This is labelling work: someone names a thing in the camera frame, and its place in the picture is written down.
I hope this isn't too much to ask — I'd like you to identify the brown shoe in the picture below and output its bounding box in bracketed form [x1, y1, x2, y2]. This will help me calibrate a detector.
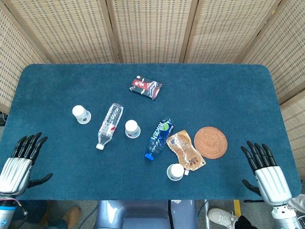
[62, 206, 81, 225]

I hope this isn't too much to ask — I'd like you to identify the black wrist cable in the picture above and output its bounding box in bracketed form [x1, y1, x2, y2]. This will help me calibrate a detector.
[14, 199, 28, 217]

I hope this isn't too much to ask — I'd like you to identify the brown spout pouch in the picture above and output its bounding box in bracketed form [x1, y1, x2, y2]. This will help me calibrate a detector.
[166, 129, 207, 177]

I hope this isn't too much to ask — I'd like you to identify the blue jeans leg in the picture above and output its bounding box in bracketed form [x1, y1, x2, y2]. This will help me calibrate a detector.
[11, 200, 48, 221]

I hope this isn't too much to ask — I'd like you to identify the grey-blue robot torso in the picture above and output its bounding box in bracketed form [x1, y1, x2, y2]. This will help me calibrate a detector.
[94, 199, 198, 229]

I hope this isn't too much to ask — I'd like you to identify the white paper cup green print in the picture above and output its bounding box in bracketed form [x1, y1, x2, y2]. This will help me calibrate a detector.
[72, 105, 92, 125]

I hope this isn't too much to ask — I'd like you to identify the woven screen panel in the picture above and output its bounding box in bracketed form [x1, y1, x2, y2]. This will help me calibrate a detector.
[4, 0, 120, 64]
[107, 0, 198, 64]
[240, 0, 305, 103]
[278, 93, 305, 179]
[0, 7, 48, 114]
[183, 0, 284, 64]

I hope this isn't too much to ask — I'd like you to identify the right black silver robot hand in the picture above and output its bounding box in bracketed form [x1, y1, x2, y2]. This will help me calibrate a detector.
[240, 140, 293, 206]

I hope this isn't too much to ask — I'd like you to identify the clear plastic water bottle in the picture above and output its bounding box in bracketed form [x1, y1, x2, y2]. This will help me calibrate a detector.
[96, 103, 124, 151]

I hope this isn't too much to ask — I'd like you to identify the blue table cloth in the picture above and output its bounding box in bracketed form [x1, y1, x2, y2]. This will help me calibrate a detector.
[0, 63, 302, 201]

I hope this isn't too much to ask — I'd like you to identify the black trouser leg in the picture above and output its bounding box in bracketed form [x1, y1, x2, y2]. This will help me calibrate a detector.
[237, 215, 259, 229]

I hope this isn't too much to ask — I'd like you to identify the round woven coaster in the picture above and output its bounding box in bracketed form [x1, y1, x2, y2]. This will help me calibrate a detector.
[194, 126, 228, 159]

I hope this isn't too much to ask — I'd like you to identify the blue label drink bottle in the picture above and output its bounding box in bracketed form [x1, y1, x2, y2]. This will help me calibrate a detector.
[144, 118, 175, 162]

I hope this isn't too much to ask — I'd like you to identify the white sneaker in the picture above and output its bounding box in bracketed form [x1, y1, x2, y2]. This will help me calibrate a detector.
[207, 207, 239, 229]

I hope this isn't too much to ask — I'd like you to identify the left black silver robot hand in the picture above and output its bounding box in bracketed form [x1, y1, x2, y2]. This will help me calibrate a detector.
[0, 132, 53, 198]

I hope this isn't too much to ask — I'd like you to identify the red black card box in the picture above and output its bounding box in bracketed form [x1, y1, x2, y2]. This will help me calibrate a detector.
[129, 75, 163, 101]

